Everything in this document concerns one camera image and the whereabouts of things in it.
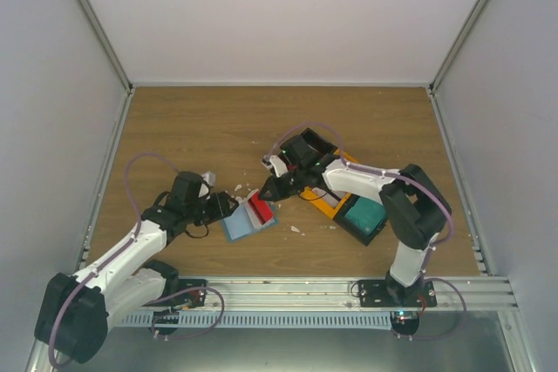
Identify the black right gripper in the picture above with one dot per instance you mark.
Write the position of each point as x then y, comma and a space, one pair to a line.
277, 191

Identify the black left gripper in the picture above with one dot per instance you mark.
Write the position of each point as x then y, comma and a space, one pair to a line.
221, 208

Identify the red credit card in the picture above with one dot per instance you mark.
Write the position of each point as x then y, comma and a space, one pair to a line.
261, 209

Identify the blue card holder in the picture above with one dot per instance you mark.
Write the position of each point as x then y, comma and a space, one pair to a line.
243, 223

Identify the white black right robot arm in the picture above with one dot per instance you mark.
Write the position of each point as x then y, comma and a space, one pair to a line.
419, 215

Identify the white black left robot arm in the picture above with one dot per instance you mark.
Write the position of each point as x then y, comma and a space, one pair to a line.
80, 309

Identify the orange bin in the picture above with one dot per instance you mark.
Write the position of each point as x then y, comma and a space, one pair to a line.
328, 203

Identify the black bin near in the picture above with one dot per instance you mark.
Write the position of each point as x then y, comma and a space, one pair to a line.
364, 221

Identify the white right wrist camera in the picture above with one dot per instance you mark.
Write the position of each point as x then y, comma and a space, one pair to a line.
275, 165

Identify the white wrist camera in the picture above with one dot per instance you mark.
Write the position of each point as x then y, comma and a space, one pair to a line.
275, 165
208, 182

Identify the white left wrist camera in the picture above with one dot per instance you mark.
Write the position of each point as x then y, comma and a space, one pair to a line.
208, 182

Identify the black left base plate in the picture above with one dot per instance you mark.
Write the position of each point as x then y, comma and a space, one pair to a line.
188, 294

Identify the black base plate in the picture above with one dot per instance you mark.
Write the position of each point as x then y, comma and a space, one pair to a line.
188, 294
380, 293

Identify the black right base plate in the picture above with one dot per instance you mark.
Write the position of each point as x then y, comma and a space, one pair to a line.
380, 293

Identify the grey slotted cable duct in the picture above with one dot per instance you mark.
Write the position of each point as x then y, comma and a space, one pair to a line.
262, 319

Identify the aluminium front rail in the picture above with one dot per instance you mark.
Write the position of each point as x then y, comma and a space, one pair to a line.
276, 293

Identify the aluminium frame post left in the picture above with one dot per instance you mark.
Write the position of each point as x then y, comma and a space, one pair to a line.
96, 26

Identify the aluminium frame post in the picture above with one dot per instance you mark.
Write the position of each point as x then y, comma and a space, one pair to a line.
464, 33
96, 26

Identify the aluminium frame post right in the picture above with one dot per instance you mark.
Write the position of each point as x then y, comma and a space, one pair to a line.
464, 33

